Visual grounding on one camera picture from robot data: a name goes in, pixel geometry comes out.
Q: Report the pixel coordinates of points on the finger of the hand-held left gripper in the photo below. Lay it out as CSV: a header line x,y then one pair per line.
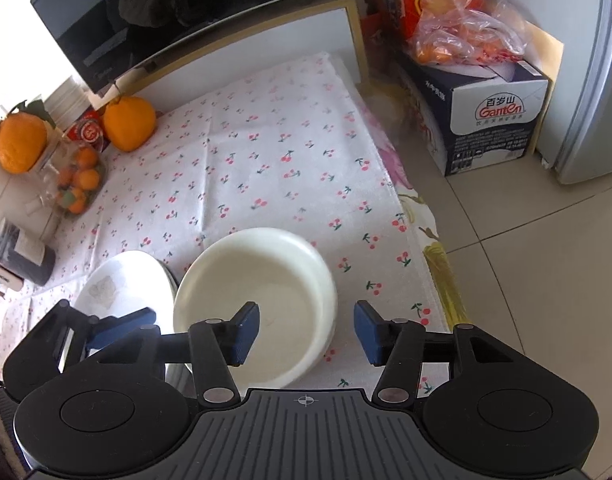
x,y
116,332

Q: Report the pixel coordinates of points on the cardboard water box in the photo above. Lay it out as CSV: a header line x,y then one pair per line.
x,y
485,130

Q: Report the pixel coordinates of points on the plastic bag of oranges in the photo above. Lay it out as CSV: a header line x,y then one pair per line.
x,y
465,30

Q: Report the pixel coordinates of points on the stack of paper cups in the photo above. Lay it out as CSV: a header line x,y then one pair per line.
x,y
88,132

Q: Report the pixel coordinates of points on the glass jar of small oranges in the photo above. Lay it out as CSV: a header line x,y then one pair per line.
x,y
78,180

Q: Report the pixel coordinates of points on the clear jar with dark contents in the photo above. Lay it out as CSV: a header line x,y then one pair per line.
x,y
28,255

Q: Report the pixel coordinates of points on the white air fryer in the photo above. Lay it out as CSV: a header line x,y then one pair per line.
x,y
6,205

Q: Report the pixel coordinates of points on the cream bowl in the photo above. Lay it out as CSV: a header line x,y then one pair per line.
x,y
266,300

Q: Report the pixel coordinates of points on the black microwave oven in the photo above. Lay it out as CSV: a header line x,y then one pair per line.
x,y
186,5

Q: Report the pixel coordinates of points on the grey refrigerator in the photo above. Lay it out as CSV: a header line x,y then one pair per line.
x,y
585,85

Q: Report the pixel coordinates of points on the large orange with leaves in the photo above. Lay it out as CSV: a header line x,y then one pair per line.
x,y
21,142

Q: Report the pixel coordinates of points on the white plate with flower print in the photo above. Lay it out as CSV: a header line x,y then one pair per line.
x,y
116,280

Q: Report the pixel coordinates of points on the cherry print tablecloth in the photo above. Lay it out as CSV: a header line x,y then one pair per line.
x,y
286,185

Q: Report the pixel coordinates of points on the brown cardboard sheet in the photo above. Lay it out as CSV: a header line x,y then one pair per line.
x,y
553,60

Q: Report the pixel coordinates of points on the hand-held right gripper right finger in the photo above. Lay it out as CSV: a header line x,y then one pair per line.
x,y
368,332

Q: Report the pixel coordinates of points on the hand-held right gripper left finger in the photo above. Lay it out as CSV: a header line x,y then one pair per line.
x,y
246,332

